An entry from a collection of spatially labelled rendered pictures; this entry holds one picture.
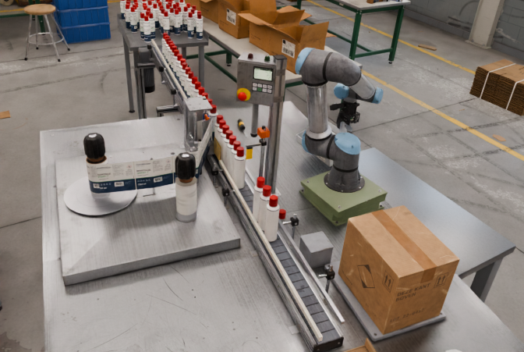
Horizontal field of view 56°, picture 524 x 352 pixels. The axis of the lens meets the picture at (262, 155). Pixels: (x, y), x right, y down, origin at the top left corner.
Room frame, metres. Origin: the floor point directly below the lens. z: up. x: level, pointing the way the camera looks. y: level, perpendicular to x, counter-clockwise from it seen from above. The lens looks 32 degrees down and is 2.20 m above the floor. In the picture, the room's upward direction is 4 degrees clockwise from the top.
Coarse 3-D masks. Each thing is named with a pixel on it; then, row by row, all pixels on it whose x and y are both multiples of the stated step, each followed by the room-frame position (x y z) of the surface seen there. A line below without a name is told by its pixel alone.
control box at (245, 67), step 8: (240, 56) 1.93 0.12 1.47; (256, 56) 1.94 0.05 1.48; (264, 56) 1.94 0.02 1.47; (272, 56) 1.95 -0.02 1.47; (240, 64) 1.89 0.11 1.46; (248, 64) 1.88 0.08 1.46; (256, 64) 1.87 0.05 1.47; (264, 64) 1.87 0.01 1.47; (272, 64) 1.87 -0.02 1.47; (240, 72) 1.89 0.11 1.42; (248, 72) 1.88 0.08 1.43; (240, 80) 1.89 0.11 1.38; (248, 80) 1.88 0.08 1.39; (256, 80) 1.87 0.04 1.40; (264, 80) 1.87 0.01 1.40; (240, 88) 1.89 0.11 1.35; (248, 88) 1.88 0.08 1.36; (248, 96) 1.88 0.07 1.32; (256, 96) 1.87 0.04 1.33; (264, 96) 1.87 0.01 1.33; (272, 96) 1.86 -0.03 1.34; (264, 104) 1.87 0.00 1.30; (272, 104) 1.86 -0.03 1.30
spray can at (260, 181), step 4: (260, 176) 1.63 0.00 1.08; (260, 180) 1.61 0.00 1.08; (264, 180) 1.61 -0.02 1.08; (260, 184) 1.60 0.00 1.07; (264, 184) 1.62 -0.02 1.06; (256, 188) 1.61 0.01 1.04; (260, 188) 1.60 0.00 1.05; (256, 192) 1.60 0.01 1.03; (260, 192) 1.59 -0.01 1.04; (256, 196) 1.60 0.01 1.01; (256, 200) 1.60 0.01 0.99; (256, 204) 1.60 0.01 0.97; (256, 208) 1.60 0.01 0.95; (256, 212) 1.60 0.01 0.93; (256, 216) 1.60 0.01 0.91; (256, 220) 1.60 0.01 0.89
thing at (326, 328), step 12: (216, 156) 2.09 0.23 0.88; (240, 192) 1.80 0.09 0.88; (252, 192) 1.80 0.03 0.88; (240, 204) 1.71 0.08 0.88; (252, 204) 1.71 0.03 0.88; (276, 240) 1.49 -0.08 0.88; (276, 252) 1.42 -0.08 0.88; (288, 252) 1.43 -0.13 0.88; (288, 264) 1.36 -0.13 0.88; (300, 276) 1.30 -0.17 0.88; (288, 288) 1.24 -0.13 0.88; (300, 288) 1.25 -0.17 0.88; (312, 300) 1.19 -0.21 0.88; (300, 312) 1.14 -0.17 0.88; (312, 312) 1.14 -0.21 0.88; (324, 312) 1.15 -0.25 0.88; (324, 324) 1.10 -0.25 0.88; (324, 336) 1.05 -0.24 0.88; (336, 336) 1.05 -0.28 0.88
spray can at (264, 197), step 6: (264, 186) 1.57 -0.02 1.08; (270, 186) 1.57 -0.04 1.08; (264, 192) 1.55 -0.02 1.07; (270, 192) 1.56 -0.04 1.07; (264, 198) 1.55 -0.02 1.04; (264, 204) 1.54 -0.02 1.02; (264, 210) 1.54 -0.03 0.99; (264, 216) 1.54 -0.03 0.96; (258, 222) 1.56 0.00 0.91; (264, 222) 1.54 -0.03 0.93
